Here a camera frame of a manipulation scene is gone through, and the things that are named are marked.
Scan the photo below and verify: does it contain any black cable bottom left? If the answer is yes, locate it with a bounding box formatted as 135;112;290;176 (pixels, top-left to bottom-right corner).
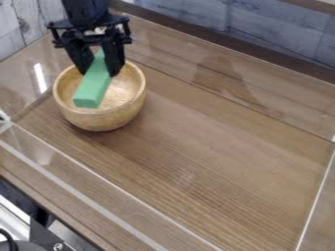
0;228;21;251

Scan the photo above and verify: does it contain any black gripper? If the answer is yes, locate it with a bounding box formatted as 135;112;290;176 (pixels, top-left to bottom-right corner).
47;0;132;76

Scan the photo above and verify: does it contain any black metal bracket with bolt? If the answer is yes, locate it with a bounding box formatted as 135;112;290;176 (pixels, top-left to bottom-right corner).
29;218;76;251

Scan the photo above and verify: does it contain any wooden bowl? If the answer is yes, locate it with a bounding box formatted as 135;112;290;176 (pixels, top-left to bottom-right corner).
52;61;147;131

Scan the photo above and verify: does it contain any green rectangular block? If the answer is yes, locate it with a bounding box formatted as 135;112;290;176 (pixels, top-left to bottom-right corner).
72;50;111;109

